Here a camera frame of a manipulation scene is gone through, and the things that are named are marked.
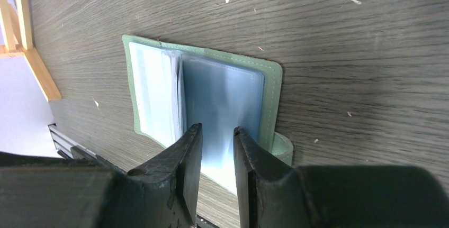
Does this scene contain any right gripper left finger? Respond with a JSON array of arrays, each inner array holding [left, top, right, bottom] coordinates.
[[1, 123, 202, 227]]

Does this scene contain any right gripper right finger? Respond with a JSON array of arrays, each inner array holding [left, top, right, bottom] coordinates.
[[234, 127, 448, 227]]

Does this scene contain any wooden clothes rack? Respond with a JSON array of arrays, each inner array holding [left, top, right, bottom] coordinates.
[[1, 0, 62, 102]]

